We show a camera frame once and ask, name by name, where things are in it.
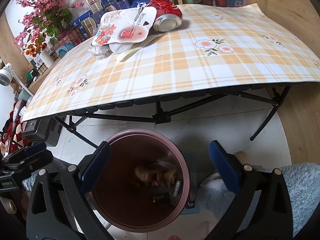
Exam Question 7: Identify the clear plastic bag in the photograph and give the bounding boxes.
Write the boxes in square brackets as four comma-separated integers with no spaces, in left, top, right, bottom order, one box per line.
[88,45,112,60]

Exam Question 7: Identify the floral white snack bag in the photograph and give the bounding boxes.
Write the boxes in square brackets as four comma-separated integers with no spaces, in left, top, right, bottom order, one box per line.
[92,7,157,46]

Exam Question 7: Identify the white cylindrical vase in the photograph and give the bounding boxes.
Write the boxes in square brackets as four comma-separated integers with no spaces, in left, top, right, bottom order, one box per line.
[39,50,55,68]

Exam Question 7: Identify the dark red trash bin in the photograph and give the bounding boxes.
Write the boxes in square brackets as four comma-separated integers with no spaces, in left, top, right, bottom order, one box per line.
[89,128,190,233]

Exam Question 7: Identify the orange flowers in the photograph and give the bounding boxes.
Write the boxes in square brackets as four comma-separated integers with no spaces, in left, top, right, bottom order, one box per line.
[23,40,47,57]

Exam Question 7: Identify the crushed red soda can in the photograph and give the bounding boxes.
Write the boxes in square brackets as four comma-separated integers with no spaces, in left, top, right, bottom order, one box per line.
[146,0,183,33]

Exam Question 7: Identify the yellow plaid tablecloth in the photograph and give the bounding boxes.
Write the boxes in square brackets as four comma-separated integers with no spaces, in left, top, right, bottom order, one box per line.
[23,4,319,121]

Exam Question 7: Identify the white desk fan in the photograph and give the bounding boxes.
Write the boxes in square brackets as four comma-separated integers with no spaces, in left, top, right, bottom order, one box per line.
[0,63,34,96]

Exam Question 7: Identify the pink cherry blossom bouquet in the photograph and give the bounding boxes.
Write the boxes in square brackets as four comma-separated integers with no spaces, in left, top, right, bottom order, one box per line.
[14,0,85,50]

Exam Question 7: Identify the woven plaid basket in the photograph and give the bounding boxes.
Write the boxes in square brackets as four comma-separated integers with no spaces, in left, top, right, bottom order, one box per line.
[53,26,87,58]

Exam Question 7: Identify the black folding table frame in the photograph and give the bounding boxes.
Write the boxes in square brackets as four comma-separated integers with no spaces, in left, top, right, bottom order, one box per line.
[51,83,292,148]

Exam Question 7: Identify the light blue fluffy robe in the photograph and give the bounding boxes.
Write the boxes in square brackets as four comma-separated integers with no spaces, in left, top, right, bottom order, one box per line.
[197,163,319,239]

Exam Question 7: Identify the brown paper wrapper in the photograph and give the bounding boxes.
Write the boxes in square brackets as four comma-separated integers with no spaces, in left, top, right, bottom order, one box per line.
[135,160,180,198]

